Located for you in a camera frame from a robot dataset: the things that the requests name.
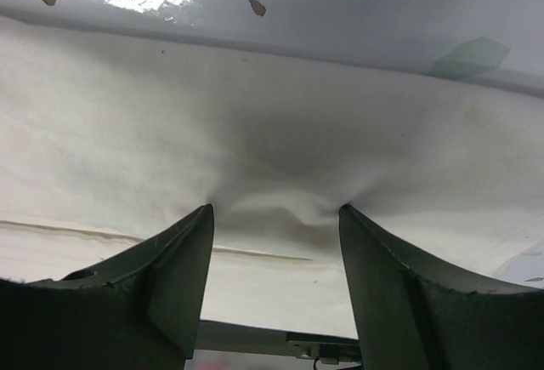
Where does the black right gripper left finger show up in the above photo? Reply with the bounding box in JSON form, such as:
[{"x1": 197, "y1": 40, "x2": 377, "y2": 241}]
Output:
[{"x1": 1, "y1": 204, "x2": 214, "y2": 369}]

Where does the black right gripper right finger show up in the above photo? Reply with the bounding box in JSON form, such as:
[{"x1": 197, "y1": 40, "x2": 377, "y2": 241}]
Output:
[{"x1": 338, "y1": 205, "x2": 543, "y2": 369}]

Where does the cream white t-shirt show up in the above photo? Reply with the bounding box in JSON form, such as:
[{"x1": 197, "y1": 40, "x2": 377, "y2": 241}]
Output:
[{"x1": 1, "y1": 18, "x2": 543, "y2": 338}]

